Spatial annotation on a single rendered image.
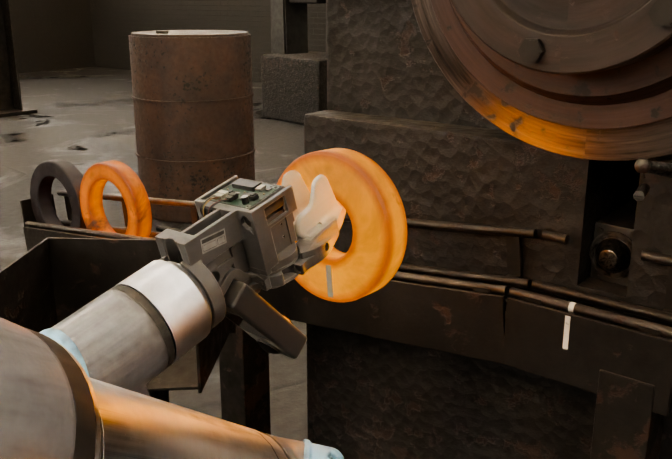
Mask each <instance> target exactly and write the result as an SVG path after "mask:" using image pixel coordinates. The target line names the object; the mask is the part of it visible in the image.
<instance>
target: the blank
mask: <svg viewBox="0 0 672 459"><path fill-rule="evenodd" d="M290 170H296V171H298V172H299V174H300V175H301V177H302V179H303V181H304V183H305V185H306V186H307V188H308V190H309V192H310V193H311V185H312V182H313V180H314V179H315V178H316V177H317V176H318V175H324V176H325V177H326V178H327V179H328V182H329V184H330V186H331V189H332V191H333V194H334V196H335V198H336V200H337V201H338V202H339V203H340V204H341V205H342V206H343V207H344V208H345V210H346V211H347V213H348V215H349V217H350V220H351V223H352V229H353V237H352V243H351V246H350V248H349V250H348V251H347V253H344V252H341V251H339V250H337V249H336V248H334V247H333V248H332V250H331V252H330V253H329V254H328V256H327V257H326V258H324V259H323V260H322V261H321V262H319V263H318V264H316V265H315V266H313V267H311V268H310V269H309V270H307V271H306V273H305V274H304V275H300V274H299V275H298V276H297V277H296V278H295V280H296V281H297V282H298V283H299V284H300V285H301V286H302V287H303V288H304V289H306V290H307V291H308V292H310V293H312V294H313V295H315V296H317V297H319V298H322V299H324V300H328V301H332V302H351V301H355V300H358V299H360V298H362V297H364V296H367V295H369V294H371V293H373V292H375V291H377V290H379V289H381V288H382V287H384V286H385V285H386V284H387V283H388V282H389V281H390V280H391V279H392V278H393V277H394V275H395V274H396V272H397V271H398V269H399V267H400V265H401V263H402V260H403V257H404V254H405V250H406V244H407V220H406V214H405V210H404V206H403V203H402V200H401V197H400V195H399V193H398V191H397V189H396V187H395V185H394V183H393V182H392V180H391V179H390V177H389V176H388V175H387V174H386V172H385V171H384V170H383V169H382V168H381V167H380V166H379V165H378V164H377V163H375V162H374V161H373V160H372V159H370V158H368V157H367V156H365V155H363V154H361V153H359V152H357V151H354V150H350V149H345V148H331V149H325V150H320V151H315V152H310V153H307V154H305V155H302V156H301V157H299V158H297V159H296V160H295V161H293V162H292V163H291V164H290V165H289V166H288V167H287V168H286V169H285V171H284V172H283V173H282V175H281V177H280V178H279V180H278V182H277V185H282V178H283V176H284V175H285V174H286V173H287V172H288V171H290Z"/></svg>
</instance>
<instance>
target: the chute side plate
mask: <svg viewBox="0 0 672 459"><path fill-rule="evenodd" d="M23 230H24V236H25V241H26V247H27V251H29V250H30V249H32V248H33V247H34V246H36V245H37V244H39V243H40V242H41V241H43V240H44V239H46V238H47V237H50V238H98V239H108V238H101V237H94V236H87V235H80V234H73V233H66V232H60V231H53V230H46V229H39V228H32V227H23ZM258 295H260V296H261V297H262V298H263V299H264V300H265V301H267V302H268V303H269V304H270V305H271V306H272V307H273V308H275V309H276V310H277V311H278V312H279V313H280V314H281V315H284V316H286V317H287V318H288V319H290V320H294V321H299V322H304V323H308V324H313V325H318V326H323V327H328V328H332V329H337V330H342V331H347V332H352V333H357V334H361V335H366V336H371V337H376V338H381V339H386V340H390V341H395V342H400V343H405V344H410V345H414V346H419V347H424V348H429V349H434V350H439V351H443V352H448V353H453V354H458V355H463V356H467V357H472V358H477V359H482V360H487V361H492V362H496V363H501V364H505V365H508V366H512V367H515V368H518V369H521V370H524V371H527V372H530V373H533V374H536V375H539V376H543V377H546V378H549V379H552V380H555V381H558V382H561V383H564V384H567V385H571V386H574V387H577V388H580V389H583V390H586V391H589V392H592V393H595V394H597V390H598V381H599V371H600V369H602V370H606V371H609V372H612V373H616V374H619V375H622V376H626V377H629V378H632V379H636V380H639V381H642V382H646V383H649V384H652V385H654V386H655V394H654V402H653V409H652V412H654V413H658V414H661V415H664V416H668V415H669V409H670V402H671V394H672V340H671V339H667V338H663V337H660V336H656V335H652V334H648V333H644V332H640V331H637V330H633V329H629V328H625V327H621V326H618V325H614V324H610V323H606V322H602V321H599V320H595V319H591V318H587V317H583V316H579V315H576V314H572V313H568V312H564V311H560V310H557V309H553V308H549V307H545V306H541V305H537V304H534V303H530V302H526V301H522V300H518V299H515V298H511V297H508V298H507V303H506V318H505V299H504V296H500V295H494V294H487V293H480V292H473V291H466V290H459V289H452V288H445V287H438V286H432V285H425V284H418V283H411V282H404V281H397V280H390V281H389V282H388V283H387V284H386V285H385V286H384V287H382V288H381V289H379V290H377V291H375V292H373V293H371V294H369V295H367V296H364V297H362V298H360V299H358V300H355V301H351V302H332V301H328V300H324V299H322V298H319V297H317V296H315V295H313V294H312V293H310V292H308V291H307V290H306V289H304V288H303V287H302V286H301V285H300V284H299V283H298V282H297V281H296V280H295V279H293V280H291V281H290V282H288V283H286V284H285V285H283V286H280V287H278V288H274V289H269V290H268V291H265V290H262V289H261V290H260V292H259V293H258ZM565 315H566V316H570V317H571V319H570V330H569V341H568V350H567V349H563V348H562V347H563V336H564V325H565Z"/></svg>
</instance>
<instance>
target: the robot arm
mask: <svg viewBox="0 0 672 459"><path fill-rule="evenodd" d="M194 202H195V205H196V209H197V212H198V216H199V219H200V220H199V221H197V222H195V223H194V224H192V225H191V226H189V227H188V228H186V229H185V230H183V231H181V232H178V231H174V230H171V229H166V230H164V231H163V232H161V233H160V234H158V235H156V236H155V239H156V242H157V245H158V248H159V251H160V254H161V258H160V259H159V260H154V261H152V262H151V263H149V264H148V265H146V266H145V267H143V268H141V269H140V270H138V271H137V272H135V273H134V274H132V275H131V276H129V277H128V278H126V279H124V280H123V281H121V282H120V283H118V284H117V285H115V286H114V287H112V288H111V289H109V290H108V291H106V292H105V293H103V294H101V295H100V296H98V297H97V298H95V299H94V300H92V301H91V302H89V303H88V304H86V305H85V306H83V307H82V308H80V309H79V310H77V311H76V312H74V313H73V314H71V315H69V316H68V317H66V318H65V319H63V320H62V321H60V322H59V323H57V324H56V325H54V326H53V327H51V328H47V329H44V330H42V331H41V332H36V331H33V330H31V329H28V328H25V327H22V326H20V325H17V324H15V323H12V322H10V321H8V320H5V319H3V318H1V317H0V459H344V457H343V455H342V454H341V452H340V451H339V450H337V449H335V448H333V447H328V446H323V445H319V444H314V443H311V442H310V440H308V439H304V440H303V441H298V440H292V439H286V438H281V437H276V436H273V435H270V434H267V433H263V432H259V431H257V430H254V429H251V428H248V427H245V426H242V425H239V424H235V423H232V422H229V421H226V420H223V419H219V418H216V417H213V416H210V415H207V414H204V413H200V412H197V411H194V410H191V409H188V408H185V407H181V406H178V405H175V404H172V403H169V402H166V401H162V400H159V399H156V398H153V397H152V396H151V394H150V392H149V390H148V389H147V386H146V385H147V383H148V382H150V381H151V380H152V379H154V378H155V377H156V376H157V375H159V374H160V373H161V372H162V371H164V370H165V369H166V368H167V367H168V366H170V365H172V364H173V363H174V362H175V361H177V360H178V359H179V358H181V357H182V356H183V355H184V354H186V353H187V352H188V351H189V350H191V349H192V348H193V347H194V346H196V345H197V344H198V343H199V342H201V341H202V340H203V339H204V338H206V337H207V336H208V334H209V333H210V330H211V329H212V328H214V327H215V326H216V325H217V324H219V323H220V322H221V321H222V320H223V319H224V317H225V316H226V317H227V318H228V319H229V320H231V321H232V322H233V323H235V324H236V325H237V326H238V327H240V328H241V329H242V330H244V331H245V332H246V333H247V334H249V335H250V336H251V337H252V338H254V339H255V340H256V341H257V342H258V344H259V346H260V347H261V348H262V349H263V350H264V351H266V352H268V353H271V354H280V353H281V354H283V355H286V356H288V357H290V358H293V359H295V358H297V357H298V356H299V354H300V352H301V350H302V348H303V347H304V345H305V343H306V341H307V337H306V336H305V335H304V334H303V333H302V332H301V331H300V330H299V329H297V328H296V327H295V326H294V325H293V323H292V322H291V320H290V319H288V318H287V317H286V316H284V315H281V314H280V313H279V312H278V311H277V310H276V309H275V308H273V307H272V306H271V305H270V304H269V303H268V302H267V301H265V300H264V299H263V298H262V297H261V296H260V295H258V293H259V292H260V290H261V289H262V290H265V291H268V290H269V289H274V288H278V287H280V286H283V285H285V284H286V283H288V282H290V281H291V280H293V279H295V278H296V277H297V276H298V275H299V274H300V275H304V274H305V273H306V271H307V270H309V269H310V268H311V267H313V266H315V265H316V264H318V263H319V262H321V261H322V260H323V259H324V258H326V257H327V256H328V254H329V253H330V252H331V250H332V248H333V246H334V244H335V242H336V240H337V238H338V236H339V230H340V228H341V226H342V224H343V221H344V217H345V214H346V210H345V208H344V207H343V206H342V205H341V204H340V203H339V202H338V201H337V200H336V198H335V196H334V194H333V191H332V189H331V186H330V184H329V182H328V179H327V178H326V177H325V176H324V175H318V176H317V177H316V178H315V179H314V180H313V182H312V185H311V193H310V192H309V190H308V188H307V186H306V185H305V183H304V181H303V179H302V177H301V175H300V174H299V172H298V171H296V170H290V171H288V172H287V173H286V174H285V175H284V176H283V178H282V185H275V184H270V183H264V182H260V181H254V180H249V179H243V178H239V179H238V176H237V175H235V176H233V177H231V178H230V179H228V180H227V181H225V182H223V183H222V184H220V185H218V186H217V187H215V188H214V189H212V190H210V191H209V192H207V193H205V194H204V195H202V196H201V197H199V198H197V199H196V200H194ZM295 241H297V242H296V243H295Z"/></svg>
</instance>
